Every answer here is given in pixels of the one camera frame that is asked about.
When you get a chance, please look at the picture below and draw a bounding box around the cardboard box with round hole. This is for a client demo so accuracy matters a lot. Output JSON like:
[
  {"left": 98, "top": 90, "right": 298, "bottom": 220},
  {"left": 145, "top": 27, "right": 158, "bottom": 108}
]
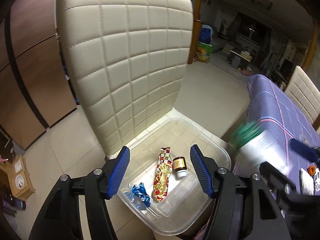
[{"left": 0, "top": 155, "right": 35, "bottom": 202}]

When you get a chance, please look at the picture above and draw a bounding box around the red gold checked snack wrapper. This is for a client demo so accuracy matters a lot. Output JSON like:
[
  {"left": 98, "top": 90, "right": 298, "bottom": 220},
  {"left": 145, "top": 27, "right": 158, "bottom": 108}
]
[{"left": 151, "top": 147, "right": 173, "bottom": 203}]

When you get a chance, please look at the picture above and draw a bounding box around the white tissue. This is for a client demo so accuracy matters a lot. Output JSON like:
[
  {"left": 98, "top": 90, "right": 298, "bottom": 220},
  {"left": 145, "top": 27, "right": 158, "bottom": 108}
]
[{"left": 299, "top": 167, "right": 314, "bottom": 195}]

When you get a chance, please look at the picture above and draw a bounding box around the pale patterned curtain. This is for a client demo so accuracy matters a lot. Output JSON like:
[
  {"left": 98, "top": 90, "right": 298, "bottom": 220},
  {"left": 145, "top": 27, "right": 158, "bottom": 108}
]
[{"left": 217, "top": 6, "right": 238, "bottom": 35}]

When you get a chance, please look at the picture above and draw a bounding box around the purple plaid tablecloth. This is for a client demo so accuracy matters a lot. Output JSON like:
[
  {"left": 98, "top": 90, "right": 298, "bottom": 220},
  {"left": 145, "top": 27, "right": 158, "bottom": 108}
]
[{"left": 246, "top": 74, "right": 320, "bottom": 198}]

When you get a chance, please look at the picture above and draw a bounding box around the window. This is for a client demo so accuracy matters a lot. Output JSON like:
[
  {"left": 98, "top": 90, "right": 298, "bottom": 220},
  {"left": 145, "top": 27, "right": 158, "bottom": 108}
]
[{"left": 237, "top": 15, "right": 269, "bottom": 40}]

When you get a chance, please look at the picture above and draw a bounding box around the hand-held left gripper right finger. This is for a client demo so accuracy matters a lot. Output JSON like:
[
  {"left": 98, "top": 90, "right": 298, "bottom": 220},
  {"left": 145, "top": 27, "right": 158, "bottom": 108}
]
[{"left": 189, "top": 144, "right": 292, "bottom": 240}]

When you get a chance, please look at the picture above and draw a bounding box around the brown wardrobe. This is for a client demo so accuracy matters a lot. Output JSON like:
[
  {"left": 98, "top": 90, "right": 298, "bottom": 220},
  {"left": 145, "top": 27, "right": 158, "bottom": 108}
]
[{"left": 0, "top": 0, "right": 78, "bottom": 150}]

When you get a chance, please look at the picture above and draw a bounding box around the small brown bottle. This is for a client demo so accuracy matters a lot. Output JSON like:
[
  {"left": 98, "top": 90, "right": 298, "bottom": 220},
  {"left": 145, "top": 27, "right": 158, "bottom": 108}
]
[{"left": 172, "top": 156, "right": 188, "bottom": 178}]

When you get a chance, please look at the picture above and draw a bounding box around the blue foil wrapper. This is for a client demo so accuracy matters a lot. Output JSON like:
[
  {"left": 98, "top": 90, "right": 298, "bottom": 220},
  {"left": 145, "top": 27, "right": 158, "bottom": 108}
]
[{"left": 131, "top": 182, "right": 151, "bottom": 210}]

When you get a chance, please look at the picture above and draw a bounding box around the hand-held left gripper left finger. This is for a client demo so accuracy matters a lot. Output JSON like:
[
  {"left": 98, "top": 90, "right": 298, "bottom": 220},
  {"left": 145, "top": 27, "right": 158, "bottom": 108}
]
[{"left": 29, "top": 145, "right": 131, "bottom": 240}]

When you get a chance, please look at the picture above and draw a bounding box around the clear plastic container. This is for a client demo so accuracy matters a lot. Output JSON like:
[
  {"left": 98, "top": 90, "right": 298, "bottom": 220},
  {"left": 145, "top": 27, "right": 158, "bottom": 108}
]
[{"left": 104, "top": 116, "right": 232, "bottom": 235}]

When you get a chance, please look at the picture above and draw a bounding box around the coffee table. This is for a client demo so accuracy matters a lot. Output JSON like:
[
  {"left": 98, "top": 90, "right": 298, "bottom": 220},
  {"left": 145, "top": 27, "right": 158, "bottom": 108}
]
[{"left": 230, "top": 46, "right": 253, "bottom": 63}]

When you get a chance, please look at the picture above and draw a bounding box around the cream quilted chair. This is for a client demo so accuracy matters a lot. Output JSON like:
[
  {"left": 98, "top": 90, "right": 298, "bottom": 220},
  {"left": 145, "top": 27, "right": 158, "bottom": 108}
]
[
  {"left": 55, "top": 0, "right": 240, "bottom": 240},
  {"left": 284, "top": 65, "right": 320, "bottom": 125}
]

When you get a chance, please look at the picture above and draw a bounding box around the colourful printed bag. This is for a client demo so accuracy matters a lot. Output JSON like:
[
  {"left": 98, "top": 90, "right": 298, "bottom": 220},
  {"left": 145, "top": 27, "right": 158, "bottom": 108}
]
[{"left": 194, "top": 42, "right": 214, "bottom": 63}]

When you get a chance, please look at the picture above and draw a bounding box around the black television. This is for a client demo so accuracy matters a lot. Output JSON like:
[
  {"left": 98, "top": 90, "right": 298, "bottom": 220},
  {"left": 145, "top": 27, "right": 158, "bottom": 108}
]
[{"left": 280, "top": 59, "right": 295, "bottom": 78}]

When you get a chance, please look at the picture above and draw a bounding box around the wooden pillar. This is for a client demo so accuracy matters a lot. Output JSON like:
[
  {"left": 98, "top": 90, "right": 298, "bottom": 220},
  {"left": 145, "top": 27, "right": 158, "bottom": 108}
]
[{"left": 187, "top": 0, "right": 206, "bottom": 65}]

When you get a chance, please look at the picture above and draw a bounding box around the grey bin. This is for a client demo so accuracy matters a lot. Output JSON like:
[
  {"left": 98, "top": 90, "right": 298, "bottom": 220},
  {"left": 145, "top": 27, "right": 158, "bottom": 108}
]
[{"left": 230, "top": 56, "right": 242, "bottom": 69}]

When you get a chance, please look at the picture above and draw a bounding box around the blue bag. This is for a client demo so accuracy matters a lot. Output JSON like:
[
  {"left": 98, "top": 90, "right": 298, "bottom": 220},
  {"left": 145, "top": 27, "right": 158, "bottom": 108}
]
[{"left": 199, "top": 25, "right": 213, "bottom": 44}]

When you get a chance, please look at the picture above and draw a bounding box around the green capped white bottle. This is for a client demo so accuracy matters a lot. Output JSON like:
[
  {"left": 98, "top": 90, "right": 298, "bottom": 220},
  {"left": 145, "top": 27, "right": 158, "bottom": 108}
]
[{"left": 229, "top": 120, "right": 290, "bottom": 175}]

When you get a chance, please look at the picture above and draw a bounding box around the square ceiling lamp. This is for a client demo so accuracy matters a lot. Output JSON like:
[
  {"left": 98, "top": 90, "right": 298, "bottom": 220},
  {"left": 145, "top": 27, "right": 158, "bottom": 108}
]
[{"left": 250, "top": 0, "right": 273, "bottom": 10}]

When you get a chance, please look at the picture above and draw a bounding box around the clear plastic bottle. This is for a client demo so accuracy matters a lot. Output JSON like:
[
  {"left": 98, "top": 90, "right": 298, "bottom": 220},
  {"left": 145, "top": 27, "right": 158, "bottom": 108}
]
[{"left": 156, "top": 174, "right": 200, "bottom": 218}]

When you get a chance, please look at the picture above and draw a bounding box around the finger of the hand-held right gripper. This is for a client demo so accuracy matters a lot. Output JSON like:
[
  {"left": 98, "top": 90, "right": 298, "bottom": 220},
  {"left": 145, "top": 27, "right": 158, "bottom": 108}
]
[
  {"left": 290, "top": 139, "right": 320, "bottom": 164},
  {"left": 259, "top": 161, "right": 300, "bottom": 200}
]

